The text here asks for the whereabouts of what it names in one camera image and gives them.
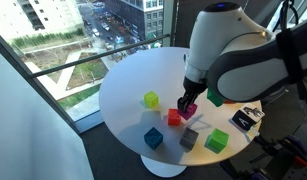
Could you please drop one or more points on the small white paper tag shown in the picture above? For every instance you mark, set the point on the small white paper tag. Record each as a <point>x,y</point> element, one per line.
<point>254,132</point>

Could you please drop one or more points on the black white zebra soft cube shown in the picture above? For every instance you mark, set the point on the black white zebra soft cube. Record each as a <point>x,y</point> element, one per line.
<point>248,117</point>

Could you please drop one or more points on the dark window railing bar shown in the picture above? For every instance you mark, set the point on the dark window railing bar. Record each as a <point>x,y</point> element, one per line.
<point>93,57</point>

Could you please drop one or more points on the grey block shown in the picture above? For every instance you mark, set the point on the grey block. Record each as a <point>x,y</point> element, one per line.
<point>189,138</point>

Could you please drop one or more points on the black equipment with orange clamp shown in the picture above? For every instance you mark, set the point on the black equipment with orange clamp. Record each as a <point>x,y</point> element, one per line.
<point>279,156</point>

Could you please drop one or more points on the yellow translucent block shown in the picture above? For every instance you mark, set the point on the yellow translucent block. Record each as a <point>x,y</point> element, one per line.
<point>151,99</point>

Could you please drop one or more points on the colourful orange purple soft cube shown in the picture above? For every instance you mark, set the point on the colourful orange purple soft cube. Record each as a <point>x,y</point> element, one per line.
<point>229,101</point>

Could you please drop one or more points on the orange block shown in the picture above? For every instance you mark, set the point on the orange block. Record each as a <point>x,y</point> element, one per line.
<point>174,117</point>

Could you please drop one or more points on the blue block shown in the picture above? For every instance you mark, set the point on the blue block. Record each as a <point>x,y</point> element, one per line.
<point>153,138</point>

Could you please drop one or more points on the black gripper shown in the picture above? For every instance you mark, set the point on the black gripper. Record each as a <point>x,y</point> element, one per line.
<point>194,87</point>

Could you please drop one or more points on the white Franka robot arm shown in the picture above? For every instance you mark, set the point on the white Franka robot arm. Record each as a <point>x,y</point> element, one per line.
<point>246,56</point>

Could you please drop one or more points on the white apartment building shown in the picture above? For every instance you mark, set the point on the white apartment building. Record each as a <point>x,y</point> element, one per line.
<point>33,16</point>

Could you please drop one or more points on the dark green cube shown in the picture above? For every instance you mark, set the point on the dark green cube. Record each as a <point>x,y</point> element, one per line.
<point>214,98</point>

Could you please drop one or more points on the white round table base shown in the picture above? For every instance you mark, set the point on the white round table base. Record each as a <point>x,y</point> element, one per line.
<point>163,166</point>

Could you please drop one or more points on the green block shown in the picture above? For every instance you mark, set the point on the green block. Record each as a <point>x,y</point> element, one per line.
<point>217,140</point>

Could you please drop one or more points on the dark window frame post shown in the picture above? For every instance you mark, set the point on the dark window frame post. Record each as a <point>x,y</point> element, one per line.
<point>169,21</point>

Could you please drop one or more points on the pink block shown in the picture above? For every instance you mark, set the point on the pink block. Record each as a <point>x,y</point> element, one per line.
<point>189,112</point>

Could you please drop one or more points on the glass office building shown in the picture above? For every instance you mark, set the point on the glass office building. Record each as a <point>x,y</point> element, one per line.
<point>136,16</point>

